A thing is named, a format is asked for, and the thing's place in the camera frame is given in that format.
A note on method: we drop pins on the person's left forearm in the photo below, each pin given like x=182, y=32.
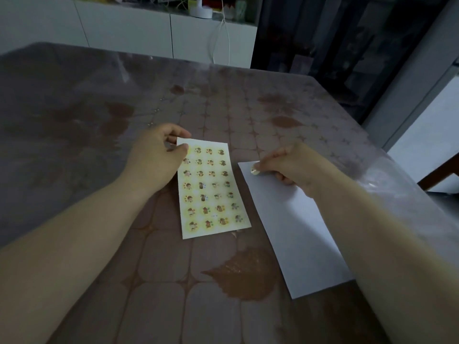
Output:
x=68, y=247

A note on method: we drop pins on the yellow sticker sheet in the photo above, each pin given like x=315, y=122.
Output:
x=209, y=186

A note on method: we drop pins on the person's right forearm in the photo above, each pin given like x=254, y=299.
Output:
x=387, y=254

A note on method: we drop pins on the dark glass cabinet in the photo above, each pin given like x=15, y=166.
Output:
x=344, y=50

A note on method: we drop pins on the person's left hand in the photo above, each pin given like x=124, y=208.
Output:
x=150, y=157

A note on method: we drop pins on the person's right hand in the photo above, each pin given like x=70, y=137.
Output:
x=299, y=164

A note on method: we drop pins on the white cabinet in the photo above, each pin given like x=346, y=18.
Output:
x=143, y=32

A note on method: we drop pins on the person's left thumb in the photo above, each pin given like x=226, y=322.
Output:
x=177, y=150

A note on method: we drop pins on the white round device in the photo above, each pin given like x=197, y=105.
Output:
x=200, y=8

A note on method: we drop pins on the patterned transparent table cover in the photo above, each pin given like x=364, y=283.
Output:
x=200, y=175

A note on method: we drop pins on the white paper sheet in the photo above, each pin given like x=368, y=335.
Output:
x=297, y=236

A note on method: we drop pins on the wooden chair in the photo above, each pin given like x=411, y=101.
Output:
x=439, y=173

